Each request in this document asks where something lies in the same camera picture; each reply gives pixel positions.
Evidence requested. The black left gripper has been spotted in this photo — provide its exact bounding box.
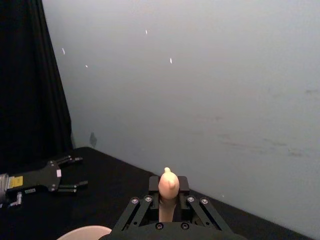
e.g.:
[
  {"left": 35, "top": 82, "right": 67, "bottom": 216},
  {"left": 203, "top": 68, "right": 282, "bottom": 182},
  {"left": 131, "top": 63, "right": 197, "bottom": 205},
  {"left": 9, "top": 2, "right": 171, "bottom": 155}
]
[{"left": 5, "top": 154, "right": 89, "bottom": 199}]

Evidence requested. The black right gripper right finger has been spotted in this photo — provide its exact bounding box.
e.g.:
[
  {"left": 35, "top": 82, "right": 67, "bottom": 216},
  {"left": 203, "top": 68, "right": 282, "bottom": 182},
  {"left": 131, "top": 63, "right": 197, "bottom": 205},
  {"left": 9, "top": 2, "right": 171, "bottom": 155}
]
[{"left": 177, "top": 175, "right": 230, "bottom": 231}]

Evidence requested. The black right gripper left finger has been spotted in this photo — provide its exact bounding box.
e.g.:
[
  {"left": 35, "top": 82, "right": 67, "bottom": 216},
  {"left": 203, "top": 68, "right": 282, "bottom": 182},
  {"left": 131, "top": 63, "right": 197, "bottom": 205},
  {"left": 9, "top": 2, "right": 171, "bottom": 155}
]
[{"left": 112, "top": 175, "right": 161, "bottom": 230}]

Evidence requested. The small white three-armed plastic piece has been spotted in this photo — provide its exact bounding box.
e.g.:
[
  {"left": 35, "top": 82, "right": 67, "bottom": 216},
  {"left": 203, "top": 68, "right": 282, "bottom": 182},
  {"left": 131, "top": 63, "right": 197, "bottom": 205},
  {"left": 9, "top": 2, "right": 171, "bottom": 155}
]
[{"left": 157, "top": 166, "right": 181, "bottom": 224}]

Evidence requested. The black table cloth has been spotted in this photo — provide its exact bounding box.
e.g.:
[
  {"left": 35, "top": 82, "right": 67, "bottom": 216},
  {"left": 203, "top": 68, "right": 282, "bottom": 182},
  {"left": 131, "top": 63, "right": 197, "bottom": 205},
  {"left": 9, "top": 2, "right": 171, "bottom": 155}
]
[{"left": 0, "top": 146, "right": 316, "bottom": 240}]

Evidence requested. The black curtain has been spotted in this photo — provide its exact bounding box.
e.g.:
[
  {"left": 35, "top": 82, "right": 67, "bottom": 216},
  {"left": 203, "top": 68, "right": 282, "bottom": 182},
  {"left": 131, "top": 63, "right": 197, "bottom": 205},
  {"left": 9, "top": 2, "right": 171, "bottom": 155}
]
[{"left": 0, "top": 0, "right": 75, "bottom": 166}]

